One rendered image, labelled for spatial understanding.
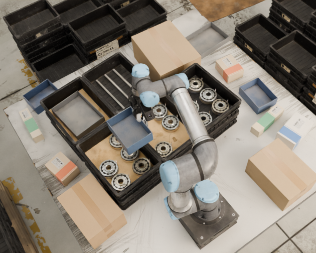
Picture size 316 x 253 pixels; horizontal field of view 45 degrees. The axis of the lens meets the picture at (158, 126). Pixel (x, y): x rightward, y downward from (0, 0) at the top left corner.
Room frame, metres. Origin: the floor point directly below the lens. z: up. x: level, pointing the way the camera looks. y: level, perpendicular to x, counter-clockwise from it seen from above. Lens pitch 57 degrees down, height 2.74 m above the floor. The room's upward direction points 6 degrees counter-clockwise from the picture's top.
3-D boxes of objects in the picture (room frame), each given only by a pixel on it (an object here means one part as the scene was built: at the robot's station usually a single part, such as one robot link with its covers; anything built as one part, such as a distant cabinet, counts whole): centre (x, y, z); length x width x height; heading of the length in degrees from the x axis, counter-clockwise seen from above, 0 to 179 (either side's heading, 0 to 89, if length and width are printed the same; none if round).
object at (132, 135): (1.05, 0.14, 1.10); 0.20 x 0.15 x 0.07; 30
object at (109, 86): (1.52, 0.21, 0.87); 0.40 x 0.30 x 0.11; 34
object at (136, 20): (2.62, 0.05, 0.31); 0.40 x 0.30 x 0.34; 119
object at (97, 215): (0.77, 0.40, 0.78); 0.30 x 0.22 x 0.16; 34
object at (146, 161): (0.96, 0.11, 0.86); 0.10 x 0.10 x 0.01
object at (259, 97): (1.44, -0.65, 0.74); 0.20 x 0.15 x 0.07; 24
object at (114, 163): (0.97, 0.29, 0.86); 0.10 x 0.10 x 0.01
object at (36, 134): (1.40, 0.80, 0.73); 0.24 x 0.06 x 0.06; 27
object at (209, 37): (1.98, -0.41, 0.73); 0.27 x 0.20 x 0.05; 123
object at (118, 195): (1.02, 0.23, 0.92); 0.40 x 0.30 x 0.02; 34
